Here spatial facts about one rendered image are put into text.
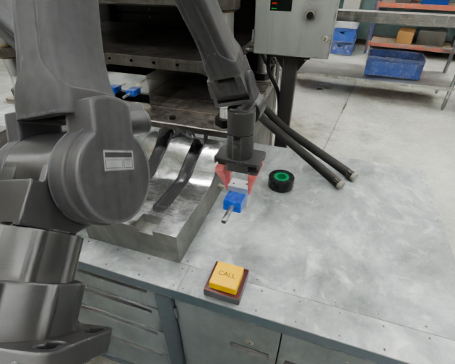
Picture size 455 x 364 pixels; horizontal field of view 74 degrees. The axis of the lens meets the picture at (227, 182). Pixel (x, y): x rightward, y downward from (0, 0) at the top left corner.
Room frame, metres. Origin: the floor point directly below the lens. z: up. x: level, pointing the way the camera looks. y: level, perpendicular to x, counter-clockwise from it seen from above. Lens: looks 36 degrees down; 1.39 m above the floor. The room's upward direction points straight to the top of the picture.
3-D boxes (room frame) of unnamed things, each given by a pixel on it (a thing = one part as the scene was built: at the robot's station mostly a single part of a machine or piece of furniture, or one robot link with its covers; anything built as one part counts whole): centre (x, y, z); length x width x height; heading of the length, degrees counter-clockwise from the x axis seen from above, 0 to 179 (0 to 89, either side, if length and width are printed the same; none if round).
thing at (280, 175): (0.78, -0.17, 0.82); 0.08 x 0.08 x 0.04
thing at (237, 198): (0.53, -0.01, 0.93); 0.13 x 0.05 x 0.05; 161
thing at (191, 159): (0.74, 0.17, 0.92); 0.35 x 0.16 x 0.09; 161
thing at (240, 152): (0.57, -0.03, 1.06); 0.10 x 0.07 x 0.07; 71
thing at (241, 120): (0.58, -0.03, 1.12); 0.07 x 0.06 x 0.07; 160
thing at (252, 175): (0.57, -0.04, 0.99); 0.07 x 0.07 x 0.09; 71
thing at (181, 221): (0.75, 0.16, 0.87); 0.50 x 0.26 x 0.14; 161
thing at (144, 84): (1.68, 0.42, 0.87); 0.50 x 0.27 x 0.17; 161
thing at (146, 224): (0.52, 0.18, 0.87); 0.05 x 0.05 x 0.04; 71
